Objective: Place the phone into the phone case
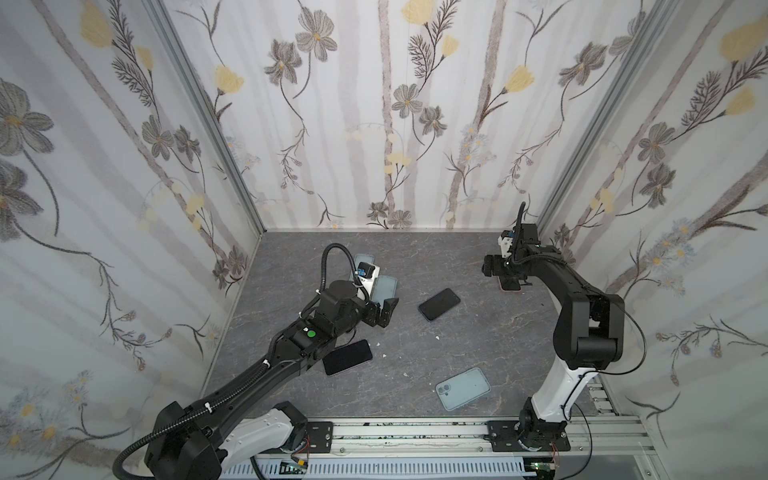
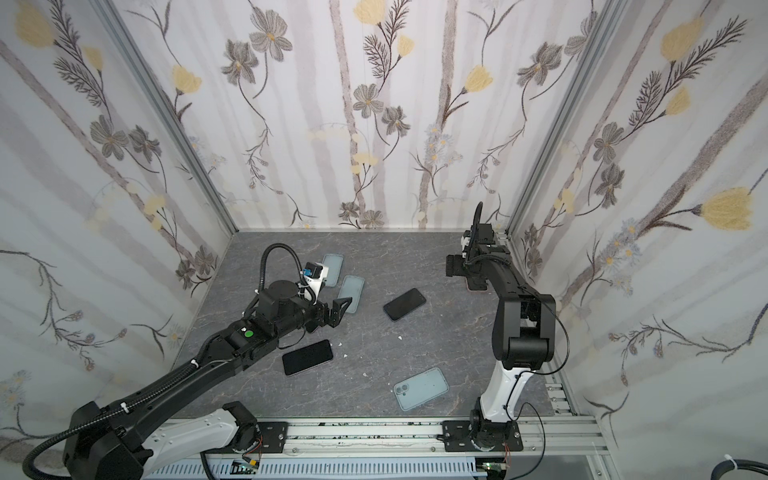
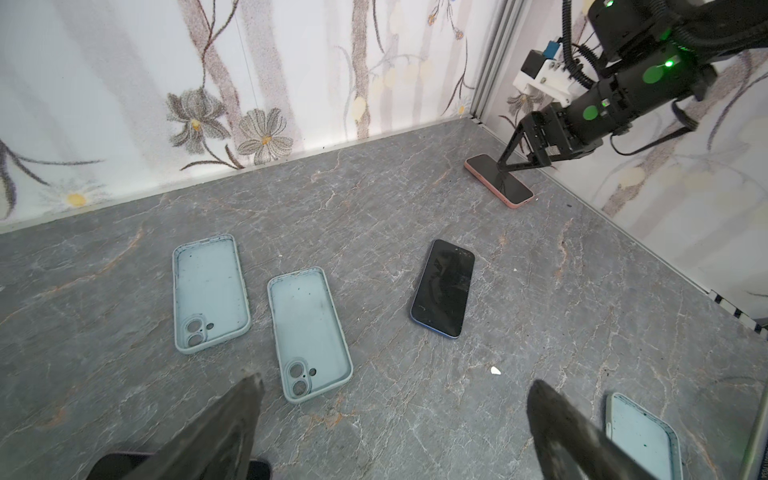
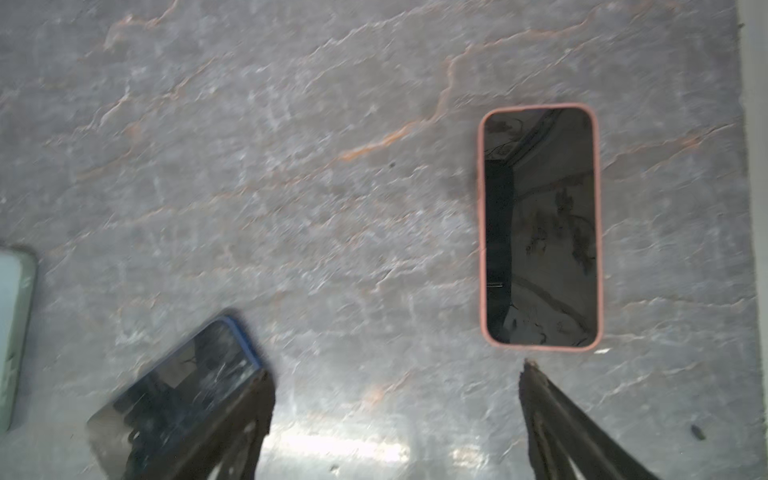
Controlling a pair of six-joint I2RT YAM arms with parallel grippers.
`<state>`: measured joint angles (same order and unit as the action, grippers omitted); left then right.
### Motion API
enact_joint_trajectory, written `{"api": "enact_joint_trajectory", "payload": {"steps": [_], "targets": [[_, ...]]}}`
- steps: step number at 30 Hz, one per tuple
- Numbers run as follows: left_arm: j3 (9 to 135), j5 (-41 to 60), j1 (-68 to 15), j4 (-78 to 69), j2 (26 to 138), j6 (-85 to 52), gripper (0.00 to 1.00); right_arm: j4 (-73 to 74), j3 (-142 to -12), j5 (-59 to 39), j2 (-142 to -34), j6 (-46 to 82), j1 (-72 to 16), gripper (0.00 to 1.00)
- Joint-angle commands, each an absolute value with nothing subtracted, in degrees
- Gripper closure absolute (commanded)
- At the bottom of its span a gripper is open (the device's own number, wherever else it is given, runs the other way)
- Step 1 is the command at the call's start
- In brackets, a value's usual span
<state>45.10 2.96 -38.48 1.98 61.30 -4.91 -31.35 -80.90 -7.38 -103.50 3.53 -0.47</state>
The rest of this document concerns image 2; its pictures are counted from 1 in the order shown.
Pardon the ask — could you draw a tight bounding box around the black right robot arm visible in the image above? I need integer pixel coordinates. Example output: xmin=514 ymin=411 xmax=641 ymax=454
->
xmin=446 ymin=232 xmax=556 ymax=449

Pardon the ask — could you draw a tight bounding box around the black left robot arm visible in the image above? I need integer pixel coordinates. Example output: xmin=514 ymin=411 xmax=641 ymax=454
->
xmin=63 ymin=279 xmax=354 ymax=479

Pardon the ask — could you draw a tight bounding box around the light blue case near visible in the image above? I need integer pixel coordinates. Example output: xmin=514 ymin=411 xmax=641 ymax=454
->
xmin=334 ymin=275 xmax=365 ymax=314

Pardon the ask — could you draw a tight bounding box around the light blue case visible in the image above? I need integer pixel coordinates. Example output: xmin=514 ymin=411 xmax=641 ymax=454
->
xmin=334 ymin=275 xmax=365 ymax=314
xmin=322 ymin=253 xmax=344 ymax=288

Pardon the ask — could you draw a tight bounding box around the light blue case far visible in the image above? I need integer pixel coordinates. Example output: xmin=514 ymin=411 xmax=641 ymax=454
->
xmin=322 ymin=253 xmax=344 ymax=288

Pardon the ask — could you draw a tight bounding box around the purple-edged black phone near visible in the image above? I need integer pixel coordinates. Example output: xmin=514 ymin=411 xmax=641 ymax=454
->
xmin=282 ymin=340 xmax=334 ymax=376

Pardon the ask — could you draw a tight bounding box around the blue-edged black phone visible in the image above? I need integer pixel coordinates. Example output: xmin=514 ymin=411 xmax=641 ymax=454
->
xmin=383 ymin=288 xmax=426 ymax=321

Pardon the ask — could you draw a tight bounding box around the light blue phone face down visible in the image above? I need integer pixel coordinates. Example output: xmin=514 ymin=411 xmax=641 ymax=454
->
xmin=393 ymin=367 xmax=449 ymax=412

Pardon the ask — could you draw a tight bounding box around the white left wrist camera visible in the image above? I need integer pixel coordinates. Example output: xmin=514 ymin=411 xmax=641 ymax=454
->
xmin=302 ymin=262 xmax=330 ymax=295

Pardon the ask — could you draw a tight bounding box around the black corrugated right cable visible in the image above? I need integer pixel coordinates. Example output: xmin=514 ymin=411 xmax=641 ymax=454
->
xmin=467 ymin=201 xmax=485 ymax=259

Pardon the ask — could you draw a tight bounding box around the black corrugated cable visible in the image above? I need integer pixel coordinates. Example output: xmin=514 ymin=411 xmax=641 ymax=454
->
xmin=22 ymin=242 xmax=307 ymax=480
xmin=467 ymin=201 xmax=485 ymax=259

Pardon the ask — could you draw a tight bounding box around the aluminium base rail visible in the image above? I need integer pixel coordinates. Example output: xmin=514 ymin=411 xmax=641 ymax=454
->
xmin=167 ymin=418 xmax=607 ymax=460

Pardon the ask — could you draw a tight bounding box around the white cable duct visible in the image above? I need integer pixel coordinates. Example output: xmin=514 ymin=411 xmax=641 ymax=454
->
xmin=149 ymin=457 xmax=487 ymax=479

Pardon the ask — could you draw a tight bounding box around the aluminium corner frame post left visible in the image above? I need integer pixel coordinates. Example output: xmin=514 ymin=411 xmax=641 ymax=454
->
xmin=89 ymin=0 xmax=238 ymax=236

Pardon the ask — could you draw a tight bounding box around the aluminium corner frame post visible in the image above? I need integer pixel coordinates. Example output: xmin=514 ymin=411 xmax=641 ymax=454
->
xmin=89 ymin=0 xmax=238 ymax=236
xmin=505 ymin=0 xmax=629 ymax=234

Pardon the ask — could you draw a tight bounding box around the aluminium corner frame post right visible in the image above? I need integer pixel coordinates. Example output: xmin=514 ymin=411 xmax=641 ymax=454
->
xmin=505 ymin=0 xmax=629 ymax=234

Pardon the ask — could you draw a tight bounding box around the black corrugated left cable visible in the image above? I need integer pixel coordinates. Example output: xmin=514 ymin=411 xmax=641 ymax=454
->
xmin=22 ymin=242 xmax=307 ymax=480

